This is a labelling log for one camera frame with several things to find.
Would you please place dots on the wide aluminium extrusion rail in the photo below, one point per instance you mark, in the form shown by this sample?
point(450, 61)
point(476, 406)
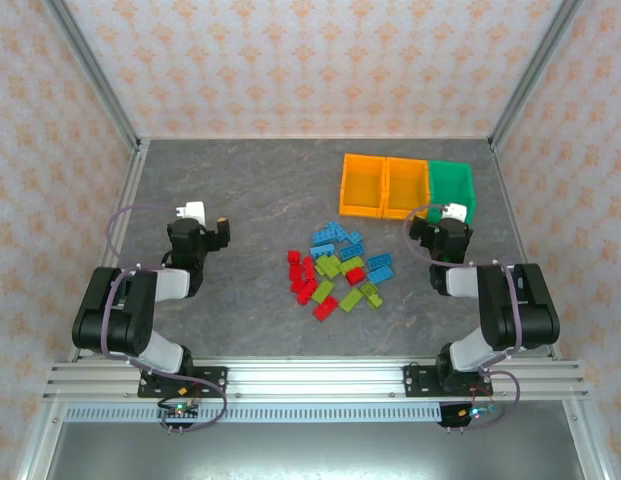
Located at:
point(315, 380)

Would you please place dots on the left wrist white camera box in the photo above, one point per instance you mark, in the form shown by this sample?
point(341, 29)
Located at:
point(192, 210)

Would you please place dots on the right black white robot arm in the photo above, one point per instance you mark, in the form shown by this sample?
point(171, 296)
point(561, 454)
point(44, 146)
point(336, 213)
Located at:
point(520, 310)

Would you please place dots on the green plastic bin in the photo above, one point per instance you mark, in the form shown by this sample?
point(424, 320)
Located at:
point(450, 175)

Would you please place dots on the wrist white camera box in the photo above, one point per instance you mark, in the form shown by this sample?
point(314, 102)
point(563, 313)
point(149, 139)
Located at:
point(457, 211)
point(192, 210)

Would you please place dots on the short aluminium frame post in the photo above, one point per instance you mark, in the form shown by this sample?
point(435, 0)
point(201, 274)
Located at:
point(40, 440)
point(587, 440)

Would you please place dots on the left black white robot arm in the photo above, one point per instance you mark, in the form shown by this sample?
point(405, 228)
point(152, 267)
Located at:
point(115, 310)

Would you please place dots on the small lime green lego brick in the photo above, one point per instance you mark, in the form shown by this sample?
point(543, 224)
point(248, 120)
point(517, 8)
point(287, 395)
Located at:
point(368, 290)
point(376, 301)

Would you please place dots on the small blue lego brick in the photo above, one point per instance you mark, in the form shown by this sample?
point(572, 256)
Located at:
point(354, 238)

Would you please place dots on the small red lego brick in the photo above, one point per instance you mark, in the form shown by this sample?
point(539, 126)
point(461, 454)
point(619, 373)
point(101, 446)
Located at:
point(293, 257)

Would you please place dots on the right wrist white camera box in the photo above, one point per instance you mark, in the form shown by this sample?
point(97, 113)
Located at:
point(457, 211)

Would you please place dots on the grey metal panel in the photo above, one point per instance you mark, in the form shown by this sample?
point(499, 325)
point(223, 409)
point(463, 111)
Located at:
point(315, 455)

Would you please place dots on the orange plastic bin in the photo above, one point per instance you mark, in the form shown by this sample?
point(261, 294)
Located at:
point(405, 190)
point(362, 207)

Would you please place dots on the aluminium frame side rail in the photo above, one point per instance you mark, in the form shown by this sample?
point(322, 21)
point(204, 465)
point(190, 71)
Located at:
point(122, 210)
point(510, 200)

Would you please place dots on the controller board with LEDs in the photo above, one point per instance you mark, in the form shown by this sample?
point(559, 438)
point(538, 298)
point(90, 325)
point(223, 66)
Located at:
point(179, 411)
point(472, 414)

